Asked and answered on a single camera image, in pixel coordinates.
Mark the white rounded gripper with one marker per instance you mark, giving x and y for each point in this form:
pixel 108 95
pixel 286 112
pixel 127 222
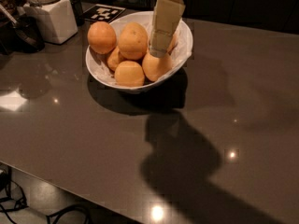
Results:
pixel 166 18

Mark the large orange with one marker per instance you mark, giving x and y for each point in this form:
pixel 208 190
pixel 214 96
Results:
pixel 133 41

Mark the white ceramic bowl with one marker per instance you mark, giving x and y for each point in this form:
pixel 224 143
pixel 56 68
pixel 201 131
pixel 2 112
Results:
pixel 99 69

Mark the white paper bowl liner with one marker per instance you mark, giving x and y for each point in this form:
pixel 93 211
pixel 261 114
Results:
pixel 182 48

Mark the orange at back right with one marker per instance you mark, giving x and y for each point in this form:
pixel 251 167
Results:
pixel 173 43

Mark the orange at front right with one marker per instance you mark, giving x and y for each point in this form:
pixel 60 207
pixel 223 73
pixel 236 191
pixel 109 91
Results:
pixel 154 67

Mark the black white fiducial marker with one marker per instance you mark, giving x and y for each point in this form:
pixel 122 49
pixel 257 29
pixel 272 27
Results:
pixel 101 12

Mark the small orange left middle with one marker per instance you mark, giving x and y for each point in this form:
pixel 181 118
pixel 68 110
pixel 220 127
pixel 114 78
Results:
pixel 114 59

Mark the orange at far left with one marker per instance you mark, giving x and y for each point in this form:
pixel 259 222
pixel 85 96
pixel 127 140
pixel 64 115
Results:
pixel 101 37

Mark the dark mug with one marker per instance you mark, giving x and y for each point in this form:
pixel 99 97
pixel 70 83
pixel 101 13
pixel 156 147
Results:
pixel 78 11

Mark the white square jar base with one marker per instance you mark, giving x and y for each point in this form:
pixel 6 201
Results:
pixel 56 22

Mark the dark round pot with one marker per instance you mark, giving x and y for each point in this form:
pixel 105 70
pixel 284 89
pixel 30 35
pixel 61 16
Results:
pixel 23 38

